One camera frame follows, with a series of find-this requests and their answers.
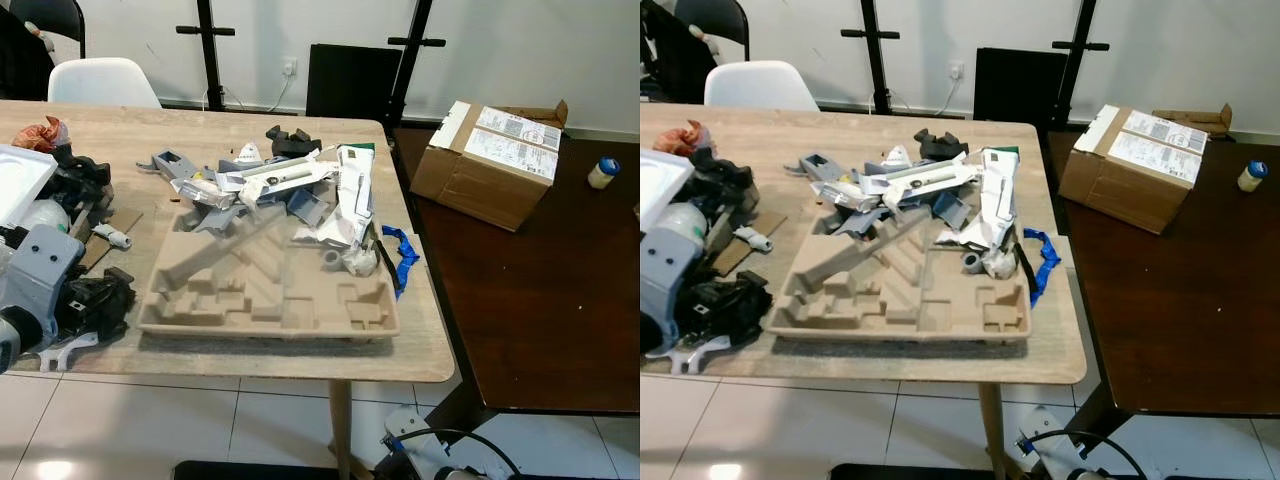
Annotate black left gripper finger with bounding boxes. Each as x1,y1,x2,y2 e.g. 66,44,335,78
718,163,761,217
690,148,725,213
45,148,79,211
72,165,113,216

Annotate translucent plastic container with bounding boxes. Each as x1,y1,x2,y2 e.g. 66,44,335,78
655,200,711,241
12,198,73,239

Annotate white plastic tray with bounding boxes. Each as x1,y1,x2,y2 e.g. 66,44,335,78
640,148,694,233
0,143,58,229

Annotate brown cardboard piece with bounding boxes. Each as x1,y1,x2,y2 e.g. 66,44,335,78
80,208,144,271
715,210,788,276

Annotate orange crumpled plastic bag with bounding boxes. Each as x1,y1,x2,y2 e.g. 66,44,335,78
12,115,69,156
655,120,713,158

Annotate white forked plastic part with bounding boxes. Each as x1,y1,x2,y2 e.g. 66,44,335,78
668,335,731,376
35,333,101,373

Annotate white plastic chair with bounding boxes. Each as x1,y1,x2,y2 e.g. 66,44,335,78
703,60,821,111
47,57,163,109

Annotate silver foil wrapper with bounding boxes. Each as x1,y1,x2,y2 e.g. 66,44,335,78
820,178,881,213
175,175,236,211

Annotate moulded pulp packaging tray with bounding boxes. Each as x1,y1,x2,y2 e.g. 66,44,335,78
137,205,401,341
770,207,1031,344

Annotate black chair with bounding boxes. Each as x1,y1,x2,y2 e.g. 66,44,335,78
640,0,751,101
0,0,87,101

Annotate black stand pole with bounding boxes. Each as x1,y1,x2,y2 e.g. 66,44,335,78
385,0,448,126
840,0,901,114
1050,0,1111,126
177,0,236,111

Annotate flat white paper carton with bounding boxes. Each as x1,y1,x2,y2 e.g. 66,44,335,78
865,163,986,199
215,160,341,196

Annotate black plastic part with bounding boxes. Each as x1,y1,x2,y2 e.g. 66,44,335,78
915,128,971,163
265,125,323,161

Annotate dark brown wooden table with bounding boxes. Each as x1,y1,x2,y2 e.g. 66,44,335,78
385,125,641,436
1040,128,1280,446

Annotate light wooden table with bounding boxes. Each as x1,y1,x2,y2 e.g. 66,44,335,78
640,100,1088,480
0,100,458,480

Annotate grey blue plastic piece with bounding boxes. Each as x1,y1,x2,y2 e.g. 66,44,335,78
930,192,976,231
285,190,331,229

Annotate small labelled cardboard box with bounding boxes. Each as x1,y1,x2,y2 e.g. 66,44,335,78
410,98,569,233
1058,103,1234,236

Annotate black flat panel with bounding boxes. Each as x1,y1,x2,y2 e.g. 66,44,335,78
973,47,1069,126
306,43,403,121

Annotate grey plastic bracket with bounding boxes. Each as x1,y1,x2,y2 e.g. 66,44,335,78
798,152,846,183
150,148,201,181

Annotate blue strap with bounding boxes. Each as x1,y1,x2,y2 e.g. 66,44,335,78
382,225,421,296
1022,228,1061,306

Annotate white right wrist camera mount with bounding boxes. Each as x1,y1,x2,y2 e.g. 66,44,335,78
1018,405,1081,480
383,405,451,480

